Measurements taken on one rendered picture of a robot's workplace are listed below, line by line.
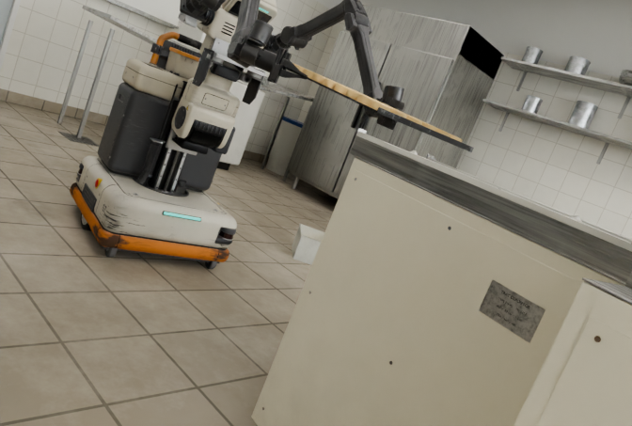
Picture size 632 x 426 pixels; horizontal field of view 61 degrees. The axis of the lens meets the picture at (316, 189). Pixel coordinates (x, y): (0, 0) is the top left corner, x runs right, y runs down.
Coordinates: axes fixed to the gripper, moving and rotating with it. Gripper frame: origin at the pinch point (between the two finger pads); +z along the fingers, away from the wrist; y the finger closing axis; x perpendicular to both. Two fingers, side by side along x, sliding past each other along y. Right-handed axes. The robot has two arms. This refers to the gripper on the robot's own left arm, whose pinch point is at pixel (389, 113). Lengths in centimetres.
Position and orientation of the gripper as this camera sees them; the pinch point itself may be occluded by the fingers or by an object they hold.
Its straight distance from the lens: 183.6
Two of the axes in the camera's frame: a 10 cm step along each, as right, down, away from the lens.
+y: -3.8, 9.0, 1.9
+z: -1.5, 1.4, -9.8
